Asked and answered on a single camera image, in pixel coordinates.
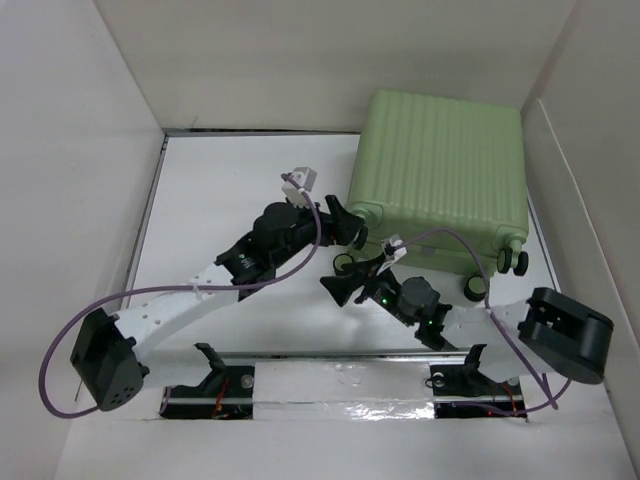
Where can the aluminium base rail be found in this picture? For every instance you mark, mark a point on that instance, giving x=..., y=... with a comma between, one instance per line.
x=191, y=384

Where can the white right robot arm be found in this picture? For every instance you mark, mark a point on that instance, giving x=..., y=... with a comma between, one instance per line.
x=547, y=332

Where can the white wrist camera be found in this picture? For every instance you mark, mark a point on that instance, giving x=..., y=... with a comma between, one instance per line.
x=297, y=186
x=393, y=250

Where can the green hard-shell suitcase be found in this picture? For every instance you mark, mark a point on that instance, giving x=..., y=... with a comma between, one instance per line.
x=448, y=177

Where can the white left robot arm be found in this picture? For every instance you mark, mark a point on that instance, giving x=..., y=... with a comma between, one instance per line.
x=110, y=348

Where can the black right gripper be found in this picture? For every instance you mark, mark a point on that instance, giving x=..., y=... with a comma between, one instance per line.
x=342, y=287

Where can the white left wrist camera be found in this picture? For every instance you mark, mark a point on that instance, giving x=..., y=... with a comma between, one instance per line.
x=297, y=186

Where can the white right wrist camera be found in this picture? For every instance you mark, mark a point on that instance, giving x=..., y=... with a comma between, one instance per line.
x=393, y=250

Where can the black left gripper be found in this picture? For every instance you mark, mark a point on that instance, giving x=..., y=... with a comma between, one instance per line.
x=333, y=232

